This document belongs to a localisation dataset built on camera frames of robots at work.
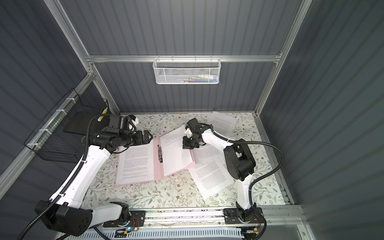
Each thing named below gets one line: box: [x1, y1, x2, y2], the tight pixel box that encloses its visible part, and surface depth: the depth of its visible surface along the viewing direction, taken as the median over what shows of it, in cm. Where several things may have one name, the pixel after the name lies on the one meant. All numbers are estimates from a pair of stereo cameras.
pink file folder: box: [115, 135, 196, 186], surface depth 92 cm
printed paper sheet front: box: [188, 159, 235, 200], surface depth 88 cm
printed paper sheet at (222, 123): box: [207, 111, 238, 138], surface depth 118 cm
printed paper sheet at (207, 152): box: [192, 143, 225, 164], surface depth 98 cm
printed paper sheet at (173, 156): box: [159, 124, 193, 177], surface depth 95 cm
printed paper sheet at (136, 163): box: [117, 140, 155, 184], surface depth 91 cm
